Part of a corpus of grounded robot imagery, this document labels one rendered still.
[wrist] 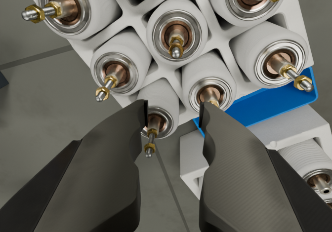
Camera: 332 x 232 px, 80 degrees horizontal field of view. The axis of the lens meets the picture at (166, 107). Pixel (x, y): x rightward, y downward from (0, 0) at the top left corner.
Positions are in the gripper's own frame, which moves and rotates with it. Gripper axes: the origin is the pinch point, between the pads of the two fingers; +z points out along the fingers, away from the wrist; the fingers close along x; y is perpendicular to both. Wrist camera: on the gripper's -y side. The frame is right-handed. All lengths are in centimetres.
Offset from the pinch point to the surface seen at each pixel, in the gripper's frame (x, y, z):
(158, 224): -6, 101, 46
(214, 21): 6.6, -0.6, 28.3
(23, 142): -58, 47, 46
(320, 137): 35, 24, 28
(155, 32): -3.2, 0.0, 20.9
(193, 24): 2.4, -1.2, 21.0
